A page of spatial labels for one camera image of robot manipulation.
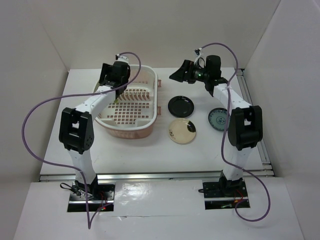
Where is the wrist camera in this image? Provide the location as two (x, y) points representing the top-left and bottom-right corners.
(115, 54), (129, 64)
(194, 47), (203, 59)

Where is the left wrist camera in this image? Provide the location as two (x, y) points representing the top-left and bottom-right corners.
(115, 54), (129, 64)

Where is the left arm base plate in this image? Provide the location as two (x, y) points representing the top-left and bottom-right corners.
(67, 183), (116, 213)

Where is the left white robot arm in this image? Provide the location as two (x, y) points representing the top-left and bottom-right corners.
(58, 60), (131, 200)

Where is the green plate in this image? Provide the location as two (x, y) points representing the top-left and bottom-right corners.
(93, 83), (120, 104)

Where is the aluminium rail frame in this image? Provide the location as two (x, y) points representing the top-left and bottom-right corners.
(39, 68), (275, 182)

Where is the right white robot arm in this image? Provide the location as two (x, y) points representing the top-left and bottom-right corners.
(169, 55), (263, 196)

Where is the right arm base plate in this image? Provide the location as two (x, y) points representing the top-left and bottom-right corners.
(198, 182), (250, 210)

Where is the white pink dish rack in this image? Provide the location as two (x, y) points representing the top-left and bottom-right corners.
(95, 65), (161, 140)

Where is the beige plate with black mark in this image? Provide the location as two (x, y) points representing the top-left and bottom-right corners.
(168, 118), (197, 145)

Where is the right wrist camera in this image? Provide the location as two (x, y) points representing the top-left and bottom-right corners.
(194, 47), (203, 59)

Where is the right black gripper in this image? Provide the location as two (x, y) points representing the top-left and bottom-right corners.
(169, 59), (210, 84)

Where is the blue patterned plate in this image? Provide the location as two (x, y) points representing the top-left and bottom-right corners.
(208, 107), (230, 132)

